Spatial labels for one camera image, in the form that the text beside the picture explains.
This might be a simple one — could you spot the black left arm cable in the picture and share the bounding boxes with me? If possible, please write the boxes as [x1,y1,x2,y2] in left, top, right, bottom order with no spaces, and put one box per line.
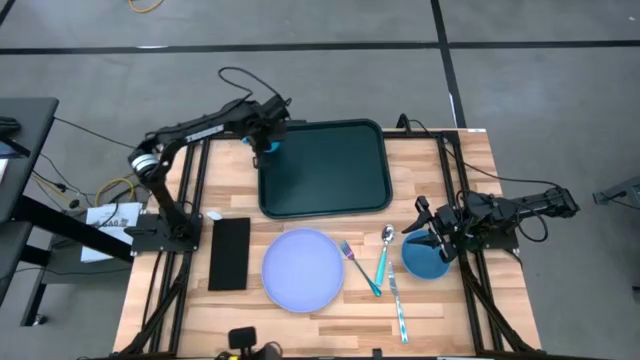
[217,66,281,101]

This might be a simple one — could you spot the grey equipment stand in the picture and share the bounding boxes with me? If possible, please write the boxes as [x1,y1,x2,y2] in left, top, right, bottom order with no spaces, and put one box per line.
[592,174,640,206]

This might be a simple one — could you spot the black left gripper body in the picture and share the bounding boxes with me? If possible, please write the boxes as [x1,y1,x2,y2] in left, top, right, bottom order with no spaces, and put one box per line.
[247,94,293,147]

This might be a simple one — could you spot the blue bowl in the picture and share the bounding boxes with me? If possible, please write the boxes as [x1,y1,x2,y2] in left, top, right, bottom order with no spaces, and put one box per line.
[400,228,453,281]

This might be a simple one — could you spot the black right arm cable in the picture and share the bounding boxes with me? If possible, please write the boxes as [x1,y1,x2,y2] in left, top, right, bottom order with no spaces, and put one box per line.
[397,113,564,189]

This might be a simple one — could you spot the fork with teal handle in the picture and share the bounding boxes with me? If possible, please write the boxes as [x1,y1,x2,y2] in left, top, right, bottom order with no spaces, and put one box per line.
[339,239,383,298]

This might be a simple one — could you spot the spoon with teal handle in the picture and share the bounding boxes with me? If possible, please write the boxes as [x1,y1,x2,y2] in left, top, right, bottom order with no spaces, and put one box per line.
[374,224,396,288]

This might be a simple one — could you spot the black desk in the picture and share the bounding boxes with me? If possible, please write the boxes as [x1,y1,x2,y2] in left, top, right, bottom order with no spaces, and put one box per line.
[0,96,135,329]

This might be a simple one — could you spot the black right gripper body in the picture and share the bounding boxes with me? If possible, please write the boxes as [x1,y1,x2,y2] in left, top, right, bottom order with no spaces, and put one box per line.
[430,202,472,242]

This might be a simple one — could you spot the black computer device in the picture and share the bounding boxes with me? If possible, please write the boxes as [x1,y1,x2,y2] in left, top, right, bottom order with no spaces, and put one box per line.
[0,115,32,159]

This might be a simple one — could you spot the black aluminium table frame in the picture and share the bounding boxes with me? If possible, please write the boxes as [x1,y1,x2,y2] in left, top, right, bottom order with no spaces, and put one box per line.
[114,128,541,359]

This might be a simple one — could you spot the black looped wrist cable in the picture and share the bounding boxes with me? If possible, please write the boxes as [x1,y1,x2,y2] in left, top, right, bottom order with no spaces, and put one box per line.
[516,198,550,244]

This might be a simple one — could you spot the lilac round plate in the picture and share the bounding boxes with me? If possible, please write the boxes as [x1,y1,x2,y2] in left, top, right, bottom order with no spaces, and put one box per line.
[260,227,345,314]

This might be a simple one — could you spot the black table-level camera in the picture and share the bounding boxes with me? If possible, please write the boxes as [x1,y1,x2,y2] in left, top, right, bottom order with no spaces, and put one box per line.
[227,325,259,351]

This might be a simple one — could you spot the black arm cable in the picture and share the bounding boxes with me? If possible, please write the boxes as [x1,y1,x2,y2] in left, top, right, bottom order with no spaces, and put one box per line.
[397,113,564,189]
[217,66,281,101]

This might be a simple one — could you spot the black cloth napkin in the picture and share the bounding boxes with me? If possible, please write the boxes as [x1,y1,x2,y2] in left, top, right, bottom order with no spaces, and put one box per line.
[207,216,252,292]

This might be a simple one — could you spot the knife with patterned teal handle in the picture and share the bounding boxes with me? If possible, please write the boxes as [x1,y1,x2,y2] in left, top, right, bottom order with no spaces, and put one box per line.
[387,260,410,345]

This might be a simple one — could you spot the white paper sheet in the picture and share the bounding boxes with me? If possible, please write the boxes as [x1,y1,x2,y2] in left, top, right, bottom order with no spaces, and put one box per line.
[79,201,144,264]

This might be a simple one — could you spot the yellow floor cable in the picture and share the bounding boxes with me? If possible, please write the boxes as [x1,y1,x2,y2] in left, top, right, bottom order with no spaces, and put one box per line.
[127,0,165,14]
[29,172,137,209]

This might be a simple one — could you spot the dark green plastic tray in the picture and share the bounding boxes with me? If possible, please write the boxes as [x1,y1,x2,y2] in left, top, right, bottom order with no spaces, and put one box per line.
[257,118,394,220]

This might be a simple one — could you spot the teal mug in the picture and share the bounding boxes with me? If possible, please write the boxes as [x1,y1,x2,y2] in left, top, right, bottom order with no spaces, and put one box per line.
[241,135,281,154]

